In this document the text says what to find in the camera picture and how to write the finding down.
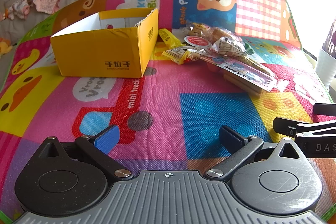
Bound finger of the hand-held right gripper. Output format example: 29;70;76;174
272;117;336;136
313;103;336;117

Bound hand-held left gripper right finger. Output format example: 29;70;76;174
206;126;303;183

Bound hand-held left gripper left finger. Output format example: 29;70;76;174
37;124;134;180

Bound yellow cardboard box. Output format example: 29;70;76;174
50;7;159;78

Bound green-edged biscuit snack packet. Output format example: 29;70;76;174
211;36;254;57

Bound snack packets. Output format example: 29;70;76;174
187;22;211;36

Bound white basket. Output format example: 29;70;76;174
315;48;336;86

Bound long clear-wrapped stick snack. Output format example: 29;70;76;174
238;54;290;92

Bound blue-label wafer stick packet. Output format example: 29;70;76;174
201;56;276;97

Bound colourful printed play mat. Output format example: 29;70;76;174
0;0;336;224

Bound orange-edged biscuit snack packet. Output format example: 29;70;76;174
181;48;211;63

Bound yellow-edged biscuit snack packet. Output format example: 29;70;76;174
161;46;196;65

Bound red-lid jelly cup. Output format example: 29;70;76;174
183;34;213;50

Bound yellow stick snack packet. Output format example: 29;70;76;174
158;28;185;47

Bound yellow plush toy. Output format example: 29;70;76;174
0;38;12;54

